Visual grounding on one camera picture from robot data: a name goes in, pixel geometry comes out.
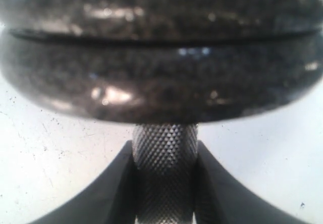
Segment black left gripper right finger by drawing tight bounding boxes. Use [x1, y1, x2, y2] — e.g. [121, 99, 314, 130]
[194, 141, 302, 224]

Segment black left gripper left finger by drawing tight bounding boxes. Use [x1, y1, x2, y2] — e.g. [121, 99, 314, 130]
[33, 141, 134, 224]

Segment chrome dumbbell bar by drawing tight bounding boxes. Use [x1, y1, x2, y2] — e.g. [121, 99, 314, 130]
[132, 124, 198, 223]

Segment black rubber wheel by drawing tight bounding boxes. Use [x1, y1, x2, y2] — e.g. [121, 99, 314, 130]
[1, 31, 322, 124]

